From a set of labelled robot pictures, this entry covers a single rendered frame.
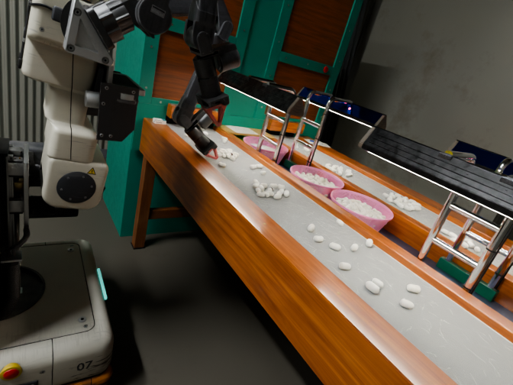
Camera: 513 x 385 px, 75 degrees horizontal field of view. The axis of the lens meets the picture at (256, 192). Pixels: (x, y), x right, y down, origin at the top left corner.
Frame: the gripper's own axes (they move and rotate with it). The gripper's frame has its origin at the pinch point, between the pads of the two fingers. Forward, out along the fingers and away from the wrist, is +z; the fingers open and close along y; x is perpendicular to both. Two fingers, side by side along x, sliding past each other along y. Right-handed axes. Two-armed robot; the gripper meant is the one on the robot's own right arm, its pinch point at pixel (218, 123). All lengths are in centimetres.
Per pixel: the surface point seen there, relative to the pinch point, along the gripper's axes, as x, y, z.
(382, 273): -21, -48, 39
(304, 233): -10.8, -25.2, 34.3
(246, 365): 19, -16, 102
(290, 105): -34.4, 11.7, 9.0
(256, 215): 0.8, -17.1, 25.6
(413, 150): -38, -41, 9
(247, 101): -55, 91, 35
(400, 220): -61, -23, 59
